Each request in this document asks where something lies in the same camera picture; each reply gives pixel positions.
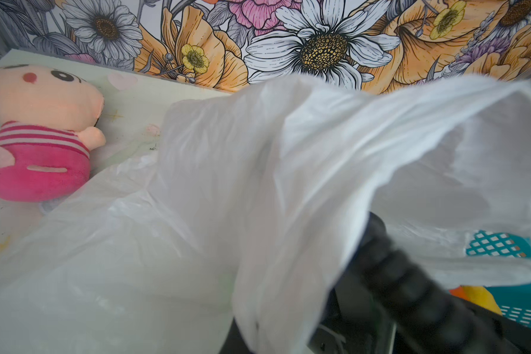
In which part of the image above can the white translucent plastic bag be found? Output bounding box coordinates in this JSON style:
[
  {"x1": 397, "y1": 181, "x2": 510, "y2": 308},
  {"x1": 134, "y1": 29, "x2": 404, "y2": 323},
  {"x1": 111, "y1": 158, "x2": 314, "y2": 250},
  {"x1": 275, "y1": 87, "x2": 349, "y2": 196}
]
[{"x1": 0, "y1": 75, "x2": 531, "y2": 353}]

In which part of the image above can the teal plastic mesh basket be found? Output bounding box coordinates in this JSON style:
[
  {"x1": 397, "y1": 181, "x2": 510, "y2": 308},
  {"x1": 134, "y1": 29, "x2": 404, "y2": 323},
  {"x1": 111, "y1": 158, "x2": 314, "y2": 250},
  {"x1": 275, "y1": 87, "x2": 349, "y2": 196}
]
[{"x1": 466, "y1": 230, "x2": 531, "y2": 329}]

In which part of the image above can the right black corrugated cable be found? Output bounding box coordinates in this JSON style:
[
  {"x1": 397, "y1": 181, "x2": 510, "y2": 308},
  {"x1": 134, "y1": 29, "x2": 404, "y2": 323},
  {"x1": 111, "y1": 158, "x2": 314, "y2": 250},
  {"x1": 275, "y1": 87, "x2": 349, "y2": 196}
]
[{"x1": 349, "y1": 211, "x2": 510, "y2": 354}]

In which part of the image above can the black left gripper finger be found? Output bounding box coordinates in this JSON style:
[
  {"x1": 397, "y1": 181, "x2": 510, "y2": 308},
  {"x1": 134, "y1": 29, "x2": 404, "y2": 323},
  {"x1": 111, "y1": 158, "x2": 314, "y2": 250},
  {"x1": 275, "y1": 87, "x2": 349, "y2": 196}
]
[{"x1": 219, "y1": 320, "x2": 252, "y2": 354}]

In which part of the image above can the pink plush doll toy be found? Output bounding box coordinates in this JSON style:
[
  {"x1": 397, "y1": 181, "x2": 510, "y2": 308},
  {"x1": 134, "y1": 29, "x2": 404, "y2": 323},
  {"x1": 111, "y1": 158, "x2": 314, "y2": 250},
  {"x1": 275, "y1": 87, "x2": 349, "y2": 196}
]
[{"x1": 0, "y1": 64, "x2": 106, "y2": 202}]

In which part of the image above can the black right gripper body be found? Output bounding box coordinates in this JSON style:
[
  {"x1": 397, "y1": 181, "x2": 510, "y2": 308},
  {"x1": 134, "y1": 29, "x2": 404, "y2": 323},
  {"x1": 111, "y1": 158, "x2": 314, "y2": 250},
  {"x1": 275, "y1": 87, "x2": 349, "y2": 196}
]
[{"x1": 308, "y1": 268, "x2": 531, "y2": 353}]

